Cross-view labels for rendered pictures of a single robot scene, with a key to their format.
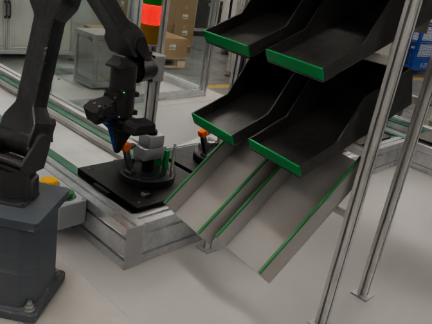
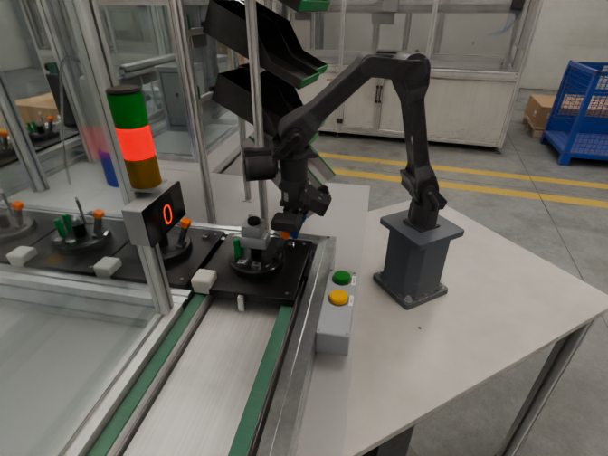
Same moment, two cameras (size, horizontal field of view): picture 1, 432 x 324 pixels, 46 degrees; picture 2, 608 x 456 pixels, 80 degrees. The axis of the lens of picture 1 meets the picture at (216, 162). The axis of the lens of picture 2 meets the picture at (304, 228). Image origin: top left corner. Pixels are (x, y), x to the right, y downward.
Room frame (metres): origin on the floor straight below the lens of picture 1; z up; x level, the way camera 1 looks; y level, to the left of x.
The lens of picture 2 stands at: (1.41, 0.86, 1.52)
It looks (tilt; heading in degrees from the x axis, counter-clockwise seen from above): 32 degrees down; 240
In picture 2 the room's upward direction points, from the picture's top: straight up
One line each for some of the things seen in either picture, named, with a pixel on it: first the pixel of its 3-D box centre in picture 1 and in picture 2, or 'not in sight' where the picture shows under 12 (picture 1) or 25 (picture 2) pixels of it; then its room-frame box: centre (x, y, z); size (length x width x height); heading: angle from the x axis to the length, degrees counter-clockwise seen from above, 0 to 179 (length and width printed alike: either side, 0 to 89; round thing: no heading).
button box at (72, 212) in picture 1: (48, 195); (337, 308); (1.04, 0.37, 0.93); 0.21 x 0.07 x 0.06; 49
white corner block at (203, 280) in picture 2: not in sight; (204, 281); (1.29, 0.17, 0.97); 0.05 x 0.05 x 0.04; 49
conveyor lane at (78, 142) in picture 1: (86, 155); (200, 377); (1.36, 0.38, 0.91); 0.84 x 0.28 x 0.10; 49
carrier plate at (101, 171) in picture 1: (146, 180); (257, 264); (1.15, 0.16, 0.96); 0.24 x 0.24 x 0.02; 49
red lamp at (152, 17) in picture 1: (151, 13); (136, 140); (1.36, 0.23, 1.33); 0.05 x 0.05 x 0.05
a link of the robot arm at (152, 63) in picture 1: (134, 57); (273, 153); (1.12, 0.22, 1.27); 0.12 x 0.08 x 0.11; 160
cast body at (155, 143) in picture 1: (153, 142); (251, 231); (1.16, 0.16, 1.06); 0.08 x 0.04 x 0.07; 140
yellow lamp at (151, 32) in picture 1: (149, 33); (143, 169); (1.36, 0.23, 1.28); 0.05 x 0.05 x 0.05
